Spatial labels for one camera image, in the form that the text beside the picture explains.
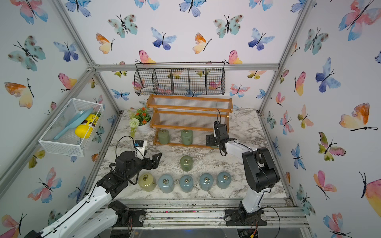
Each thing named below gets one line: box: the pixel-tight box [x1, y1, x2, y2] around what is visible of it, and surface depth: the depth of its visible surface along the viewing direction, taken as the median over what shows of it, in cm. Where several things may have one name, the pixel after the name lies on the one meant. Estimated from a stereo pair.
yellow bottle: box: [74, 113, 100, 139], surface depth 72 cm
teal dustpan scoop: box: [52, 107, 94, 140], surface depth 70 cm
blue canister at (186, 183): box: [179, 175, 194, 193], surface depth 80 cm
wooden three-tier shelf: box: [146, 93, 234, 148], surface depth 107 cm
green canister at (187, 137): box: [180, 129, 193, 146], surface depth 98 cm
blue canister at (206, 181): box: [199, 172, 214, 191], surface depth 81 cm
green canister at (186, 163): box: [179, 155, 194, 173], surface depth 88 cm
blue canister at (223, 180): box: [216, 171, 232, 189], surface depth 81 cm
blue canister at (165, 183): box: [157, 174, 175, 194], surface depth 80 cm
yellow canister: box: [137, 172, 156, 192], surface depth 80 cm
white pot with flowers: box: [128, 107, 152, 139], surface depth 100 cm
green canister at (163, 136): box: [157, 128, 171, 145], surface depth 98 cm
